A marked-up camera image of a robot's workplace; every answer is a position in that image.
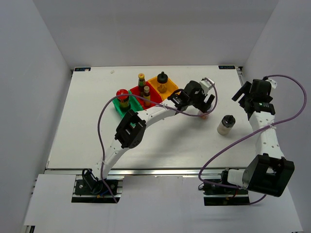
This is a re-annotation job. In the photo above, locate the black lid spice jar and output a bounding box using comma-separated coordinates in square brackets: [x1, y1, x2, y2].
[156, 71, 168, 93]

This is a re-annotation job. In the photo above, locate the small yellow label bottle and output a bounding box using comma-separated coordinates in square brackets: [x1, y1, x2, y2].
[143, 85, 151, 107]

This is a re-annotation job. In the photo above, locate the yellow cap sauce bottle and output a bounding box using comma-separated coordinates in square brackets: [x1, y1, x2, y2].
[138, 73, 145, 97]

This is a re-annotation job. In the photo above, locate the red cap dark sauce jar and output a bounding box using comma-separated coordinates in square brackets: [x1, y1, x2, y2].
[116, 89, 131, 112]

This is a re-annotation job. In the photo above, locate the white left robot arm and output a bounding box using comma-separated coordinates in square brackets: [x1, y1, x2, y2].
[86, 78, 218, 194]

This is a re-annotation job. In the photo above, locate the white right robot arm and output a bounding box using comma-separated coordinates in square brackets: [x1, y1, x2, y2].
[219, 79, 294, 197]

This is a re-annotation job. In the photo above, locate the yellow plastic bin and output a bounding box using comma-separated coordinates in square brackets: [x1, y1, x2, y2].
[147, 77, 179, 100]

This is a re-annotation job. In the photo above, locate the black lid white powder jar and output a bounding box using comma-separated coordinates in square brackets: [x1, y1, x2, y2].
[217, 115, 236, 135]

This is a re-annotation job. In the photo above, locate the right blue corner label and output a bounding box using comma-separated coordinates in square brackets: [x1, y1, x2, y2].
[218, 65, 236, 69]

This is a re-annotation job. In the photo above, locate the blue corner label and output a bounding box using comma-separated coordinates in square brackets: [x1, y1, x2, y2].
[218, 65, 236, 69]
[74, 67, 91, 72]

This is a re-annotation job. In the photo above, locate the red plastic bin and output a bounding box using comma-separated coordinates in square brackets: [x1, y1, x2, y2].
[129, 81, 162, 111]

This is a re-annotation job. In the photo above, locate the green plastic bin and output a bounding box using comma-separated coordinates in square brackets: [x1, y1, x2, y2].
[112, 96, 143, 118]

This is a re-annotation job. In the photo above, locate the left blue corner label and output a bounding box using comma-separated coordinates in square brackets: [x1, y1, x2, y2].
[74, 67, 91, 72]

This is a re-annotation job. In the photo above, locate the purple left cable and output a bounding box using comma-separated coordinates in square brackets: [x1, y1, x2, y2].
[97, 77, 218, 203]

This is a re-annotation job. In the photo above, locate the purple cable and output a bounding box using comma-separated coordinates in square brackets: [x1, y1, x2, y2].
[198, 74, 307, 206]
[97, 77, 218, 203]

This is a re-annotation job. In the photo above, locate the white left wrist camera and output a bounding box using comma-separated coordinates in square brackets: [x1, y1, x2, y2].
[199, 78, 215, 95]

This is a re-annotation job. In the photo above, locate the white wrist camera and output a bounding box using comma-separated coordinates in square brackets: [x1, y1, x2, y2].
[199, 78, 215, 95]
[263, 76, 277, 90]

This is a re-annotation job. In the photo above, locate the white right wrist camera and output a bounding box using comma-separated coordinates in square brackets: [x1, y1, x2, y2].
[263, 76, 277, 90]

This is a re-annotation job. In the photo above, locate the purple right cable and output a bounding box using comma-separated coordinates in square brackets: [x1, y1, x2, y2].
[198, 74, 307, 206]

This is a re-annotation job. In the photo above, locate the aluminium front rail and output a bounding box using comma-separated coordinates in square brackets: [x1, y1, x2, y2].
[46, 167, 229, 177]

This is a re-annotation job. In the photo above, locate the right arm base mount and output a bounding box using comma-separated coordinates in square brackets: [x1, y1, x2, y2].
[198, 183, 250, 206]

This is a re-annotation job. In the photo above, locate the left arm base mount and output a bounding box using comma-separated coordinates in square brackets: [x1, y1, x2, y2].
[71, 169, 122, 204]

